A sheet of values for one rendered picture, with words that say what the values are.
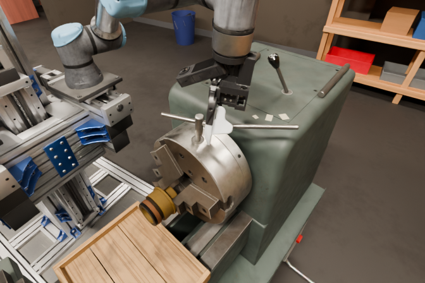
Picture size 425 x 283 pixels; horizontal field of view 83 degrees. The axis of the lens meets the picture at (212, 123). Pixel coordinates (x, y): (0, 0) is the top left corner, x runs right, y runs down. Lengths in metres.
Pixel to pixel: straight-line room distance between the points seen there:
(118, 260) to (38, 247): 1.06
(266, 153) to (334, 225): 1.48
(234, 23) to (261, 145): 0.36
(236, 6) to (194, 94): 0.45
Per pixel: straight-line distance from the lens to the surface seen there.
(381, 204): 2.40
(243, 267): 1.22
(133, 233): 0.92
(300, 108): 0.78
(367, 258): 2.08
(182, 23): 4.64
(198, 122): 0.59
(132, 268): 0.87
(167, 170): 0.70
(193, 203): 0.67
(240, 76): 0.49
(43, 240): 1.92
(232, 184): 0.66
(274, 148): 0.66
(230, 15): 0.42
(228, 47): 0.44
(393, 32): 3.55
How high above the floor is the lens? 1.68
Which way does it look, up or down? 39 degrees down
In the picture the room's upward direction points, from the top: straight up
